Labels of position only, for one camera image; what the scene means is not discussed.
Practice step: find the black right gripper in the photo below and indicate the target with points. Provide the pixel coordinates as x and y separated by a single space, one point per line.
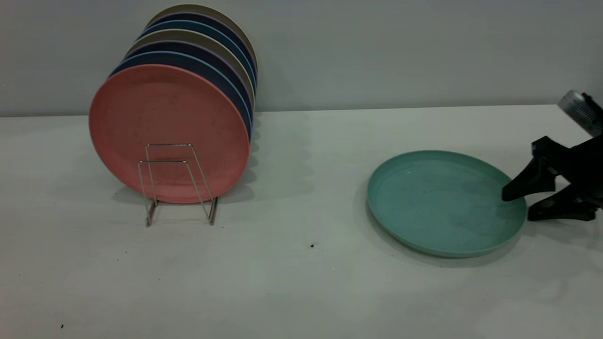
584 165

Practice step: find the green round plate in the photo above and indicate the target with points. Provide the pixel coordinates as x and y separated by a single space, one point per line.
438 202

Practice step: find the navy plate with blue rim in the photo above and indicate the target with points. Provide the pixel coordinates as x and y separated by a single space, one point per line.
188 60

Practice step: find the dark purple plate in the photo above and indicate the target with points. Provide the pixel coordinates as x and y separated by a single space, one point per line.
198 16
188 47

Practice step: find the pink round plate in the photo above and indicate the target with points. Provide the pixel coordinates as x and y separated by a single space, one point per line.
165 122

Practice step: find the beige round plate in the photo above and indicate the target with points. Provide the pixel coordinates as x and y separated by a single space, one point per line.
193 8
188 35

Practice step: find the teal blue plate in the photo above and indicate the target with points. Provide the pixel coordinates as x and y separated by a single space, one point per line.
188 25

